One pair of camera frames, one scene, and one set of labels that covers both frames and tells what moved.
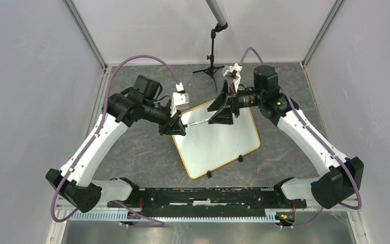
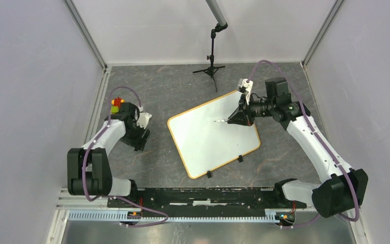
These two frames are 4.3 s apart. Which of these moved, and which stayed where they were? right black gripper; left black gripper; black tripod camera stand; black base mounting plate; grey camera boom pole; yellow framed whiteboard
Moved: left black gripper; right black gripper
Stayed: black tripod camera stand; yellow framed whiteboard; grey camera boom pole; black base mounting plate
